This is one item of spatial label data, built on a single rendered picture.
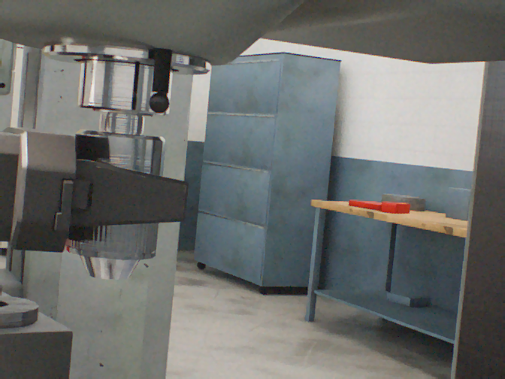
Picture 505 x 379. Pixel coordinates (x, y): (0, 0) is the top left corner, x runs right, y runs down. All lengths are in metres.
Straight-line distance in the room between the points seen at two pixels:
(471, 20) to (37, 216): 0.23
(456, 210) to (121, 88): 5.88
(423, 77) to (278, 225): 1.70
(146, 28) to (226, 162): 8.04
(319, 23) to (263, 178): 7.28
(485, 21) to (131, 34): 0.17
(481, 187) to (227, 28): 0.40
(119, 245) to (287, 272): 7.43
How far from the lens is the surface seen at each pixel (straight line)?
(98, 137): 0.47
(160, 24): 0.43
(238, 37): 0.46
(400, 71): 7.52
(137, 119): 0.49
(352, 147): 7.96
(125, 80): 0.47
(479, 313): 0.81
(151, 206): 0.47
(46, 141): 0.44
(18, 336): 0.84
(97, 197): 0.46
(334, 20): 0.53
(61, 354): 0.86
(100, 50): 0.46
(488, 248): 0.80
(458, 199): 6.31
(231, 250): 8.29
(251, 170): 8.00
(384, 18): 0.50
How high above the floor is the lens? 1.27
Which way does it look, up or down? 3 degrees down
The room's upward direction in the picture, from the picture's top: 5 degrees clockwise
